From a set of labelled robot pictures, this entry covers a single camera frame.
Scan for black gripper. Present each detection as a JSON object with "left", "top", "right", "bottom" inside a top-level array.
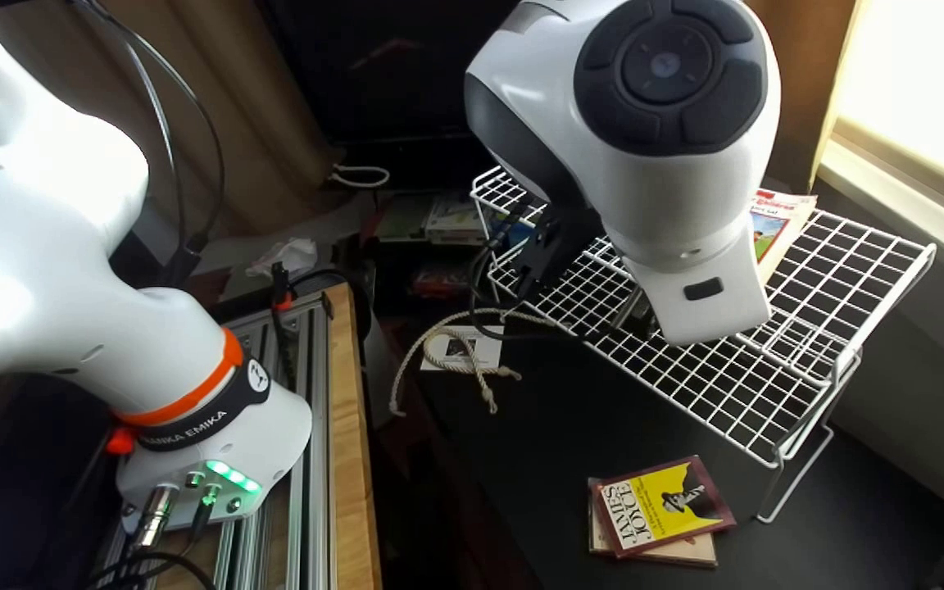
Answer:
[{"left": 490, "top": 184, "right": 608, "bottom": 296}]

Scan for tan brown book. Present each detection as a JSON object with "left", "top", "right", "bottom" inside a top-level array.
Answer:
[{"left": 583, "top": 472, "right": 721, "bottom": 571}]

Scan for blue plastic item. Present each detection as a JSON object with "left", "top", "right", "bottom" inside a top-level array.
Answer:
[{"left": 500, "top": 216, "right": 533, "bottom": 259}]

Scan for printed cardboard box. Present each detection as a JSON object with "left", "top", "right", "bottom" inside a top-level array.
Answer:
[{"left": 373, "top": 194, "right": 484, "bottom": 246}]

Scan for white plastic bag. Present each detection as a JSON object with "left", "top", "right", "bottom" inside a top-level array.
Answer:
[{"left": 247, "top": 237, "right": 323, "bottom": 282}]

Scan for wooden plank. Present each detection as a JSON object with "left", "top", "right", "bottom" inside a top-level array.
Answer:
[{"left": 323, "top": 278, "right": 387, "bottom": 590}]

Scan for beige curtain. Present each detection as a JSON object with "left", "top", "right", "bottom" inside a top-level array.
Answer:
[{"left": 89, "top": 0, "right": 346, "bottom": 240}]

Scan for white rope loop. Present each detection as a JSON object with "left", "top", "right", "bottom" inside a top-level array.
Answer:
[{"left": 329, "top": 159, "right": 393, "bottom": 190}]

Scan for white wire shelf rack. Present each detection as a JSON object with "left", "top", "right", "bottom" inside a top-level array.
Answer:
[{"left": 470, "top": 159, "right": 941, "bottom": 529}]

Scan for white knotted rope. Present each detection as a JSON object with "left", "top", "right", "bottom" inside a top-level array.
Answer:
[{"left": 387, "top": 305, "right": 529, "bottom": 419}]

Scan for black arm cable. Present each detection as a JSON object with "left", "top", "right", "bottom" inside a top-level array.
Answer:
[{"left": 72, "top": 0, "right": 231, "bottom": 259}]

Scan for white window frame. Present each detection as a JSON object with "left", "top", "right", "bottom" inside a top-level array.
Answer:
[{"left": 813, "top": 0, "right": 944, "bottom": 287}]

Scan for aluminium rail frame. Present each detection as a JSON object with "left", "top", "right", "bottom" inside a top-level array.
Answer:
[{"left": 98, "top": 285, "right": 338, "bottom": 590}]

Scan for black base cables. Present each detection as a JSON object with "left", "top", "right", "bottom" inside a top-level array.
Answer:
[{"left": 83, "top": 543, "right": 224, "bottom": 590}]

